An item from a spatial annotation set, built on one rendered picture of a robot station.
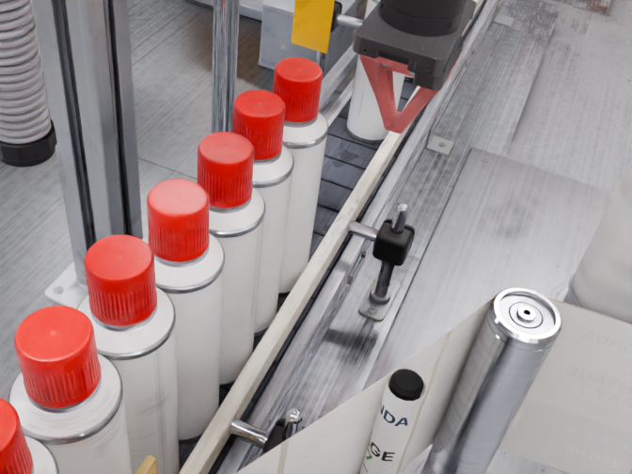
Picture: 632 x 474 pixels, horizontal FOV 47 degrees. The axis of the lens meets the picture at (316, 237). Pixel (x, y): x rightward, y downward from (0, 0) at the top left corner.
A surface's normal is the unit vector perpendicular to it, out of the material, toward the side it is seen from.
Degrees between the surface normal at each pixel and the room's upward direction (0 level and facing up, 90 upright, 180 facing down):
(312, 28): 90
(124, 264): 2
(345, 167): 0
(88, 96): 90
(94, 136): 90
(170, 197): 3
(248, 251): 90
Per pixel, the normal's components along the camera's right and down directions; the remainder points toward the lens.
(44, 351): 0.11, -0.75
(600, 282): -0.87, 0.22
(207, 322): 0.75, 0.51
